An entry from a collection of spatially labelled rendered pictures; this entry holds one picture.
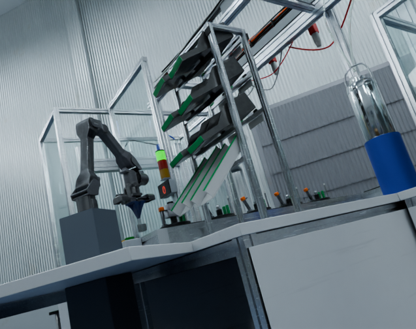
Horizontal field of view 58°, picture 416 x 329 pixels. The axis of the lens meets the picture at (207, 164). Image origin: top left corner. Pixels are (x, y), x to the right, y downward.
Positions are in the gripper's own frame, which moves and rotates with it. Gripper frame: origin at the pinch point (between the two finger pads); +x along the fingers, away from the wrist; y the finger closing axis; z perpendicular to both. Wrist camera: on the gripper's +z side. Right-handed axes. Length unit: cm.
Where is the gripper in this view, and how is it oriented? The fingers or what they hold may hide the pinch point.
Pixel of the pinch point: (136, 210)
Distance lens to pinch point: 164.0
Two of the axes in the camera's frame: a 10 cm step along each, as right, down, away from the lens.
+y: -6.7, -0.3, -7.4
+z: -7.0, 3.5, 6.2
